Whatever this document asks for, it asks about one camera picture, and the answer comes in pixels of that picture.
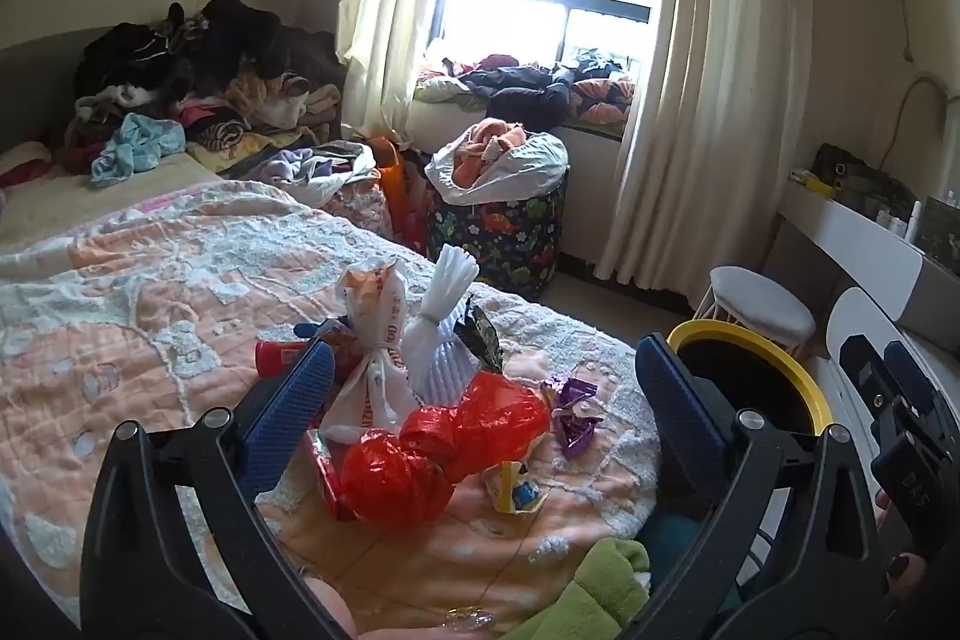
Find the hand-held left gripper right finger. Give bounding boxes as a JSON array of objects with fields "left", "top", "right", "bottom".
[{"left": 635, "top": 332, "right": 882, "bottom": 640}]

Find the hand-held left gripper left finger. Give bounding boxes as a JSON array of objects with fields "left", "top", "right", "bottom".
[{"left": 79, "top": 338, "right": 353, "bottom": 640}]

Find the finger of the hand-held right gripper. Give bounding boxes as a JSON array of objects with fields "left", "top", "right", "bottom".
[
  {"left": 838, "top": 334, "right": 890, "bottom": 438},
  {"left": 885, "top": 340, "right": 942, "bottom": 420}
]

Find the red cylindrical can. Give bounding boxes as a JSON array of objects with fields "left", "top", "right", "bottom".
[{"left": 255, "top": 340, "right": 316, "bottom": 378}]

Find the yellow rimmed black trash bin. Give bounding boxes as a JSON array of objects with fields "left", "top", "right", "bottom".
[{"left": 666, "top": 319, "right": 832, "bottom": 438}]

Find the red white snack wrapper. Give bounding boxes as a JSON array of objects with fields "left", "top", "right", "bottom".
[{"left": 307, "top": 430, "right": 357, "bottom": 521}]

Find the white orange plastic bag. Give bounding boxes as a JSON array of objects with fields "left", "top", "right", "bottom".
[{"left": 322, "top": 260, "right": 421, "bottom": 446}]

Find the purple snack wrapper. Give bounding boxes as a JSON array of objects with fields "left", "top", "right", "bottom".
[{"left": 541, "top": 374, "right": 605, "bottom": 461}]

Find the red plastic bag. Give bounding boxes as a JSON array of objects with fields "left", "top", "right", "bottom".
[{"left": 339, "top": 372, "right": 552, "bottom": 525}]

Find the white foam net sleeve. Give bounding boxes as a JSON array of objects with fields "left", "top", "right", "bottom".
[{"left": 401, "top": 244, "right": 481, "bottom": 408}]

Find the yellow blue snack wrapper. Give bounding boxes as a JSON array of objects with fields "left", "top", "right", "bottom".
[{"left": 480, "top": 456, "right": 552, "bottom": 513}]

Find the black green snack wrapper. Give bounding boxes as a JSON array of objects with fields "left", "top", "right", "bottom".
[{"left": 450, "top": 295, "right": 505, "bottom": 378}]

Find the person's right hand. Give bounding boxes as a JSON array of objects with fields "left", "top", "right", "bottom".
[{"left": 872, "top": 488, "right": 935, "bottom": 611}]

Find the person's left hand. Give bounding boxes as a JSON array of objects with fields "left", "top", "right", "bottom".
[{"left": 311, "top": 576, "right": 358, "bottom": 640}]

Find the white vanity desk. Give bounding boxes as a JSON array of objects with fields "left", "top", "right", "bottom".
[{"left": 776, "top": 179, "right": 960, "bottom": 461}]

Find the dark teal cloth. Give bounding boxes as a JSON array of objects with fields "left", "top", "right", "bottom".
[{"left": 637, "top": 512, "right": 721, "bottom": 581}]

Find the cosmetics organizer rack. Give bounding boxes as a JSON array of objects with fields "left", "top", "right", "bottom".
[{"left": 919, "top": 196, "right": 960, "bottom": 270}]

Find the orange white fleece blanket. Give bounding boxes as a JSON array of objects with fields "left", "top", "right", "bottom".
[{"left": 0, "top": 180, "right": 661, "bottom": 640}]

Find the dark handbag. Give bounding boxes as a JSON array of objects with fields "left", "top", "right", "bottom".
[{"left": 814, "top": 143, "right": 917, "bottom": 221}]

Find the yellow box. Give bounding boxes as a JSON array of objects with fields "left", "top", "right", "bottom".
[{"left": 789, "top": 169, "right": 837, "bottom": 195}]

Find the green plush cloth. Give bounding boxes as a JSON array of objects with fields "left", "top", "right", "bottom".
[{"left": 510, "top": 539, "right": 653, "bottom": 640}]

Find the dinosaur print laundry basket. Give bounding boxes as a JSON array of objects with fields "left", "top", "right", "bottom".
[{"left": 425, "top": 167, "right": 569, "bottom": 302}]

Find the orange shopping bag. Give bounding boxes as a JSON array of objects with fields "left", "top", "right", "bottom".
[{"left": 367, "top": 136, "right": 428, "bottom": 251}]

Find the white bag of orange clothes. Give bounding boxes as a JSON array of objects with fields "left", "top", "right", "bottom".
[{"left": 425, "top": 119, "right": 569, "bottom": 206}]

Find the light blue garment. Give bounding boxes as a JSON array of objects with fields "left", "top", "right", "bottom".
[{"left": 91, "top": 113, "right": 186, "bottom": 185}]

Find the beige bed sheet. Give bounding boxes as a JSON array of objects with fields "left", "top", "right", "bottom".
[{"left": 0, "top": 149, "right": 226, "bottom": 244}]

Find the cream curtain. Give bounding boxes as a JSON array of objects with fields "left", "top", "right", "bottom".
[
  {"left": 337, "top": 0, "right": 470, "bottom": 150},
  {"left": 592, "top": 0, "right": 815, "bottom": 292}
]

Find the heap of clothes on windowsill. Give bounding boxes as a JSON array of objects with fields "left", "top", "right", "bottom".
[{"left": 415, "top": 51, "right": 637, "bottom": 135}]

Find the pile of clothes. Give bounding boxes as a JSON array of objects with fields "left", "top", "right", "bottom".
[{"left": 64, "top": 0, "right": 346, "bottom": 176}]

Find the grey headboard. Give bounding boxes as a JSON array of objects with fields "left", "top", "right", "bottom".
[{"left": 0, "top": 29, "right": 106, "bottom": 154}]

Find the white wire stool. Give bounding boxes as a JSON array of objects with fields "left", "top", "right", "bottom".
[{"left": 694, "top": 266, "right": 816, "bottom": 363}]

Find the grey curved cable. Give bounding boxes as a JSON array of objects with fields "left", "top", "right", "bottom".
[{"left": 889, "top": 72, "right": 950, "bottom": 161}]

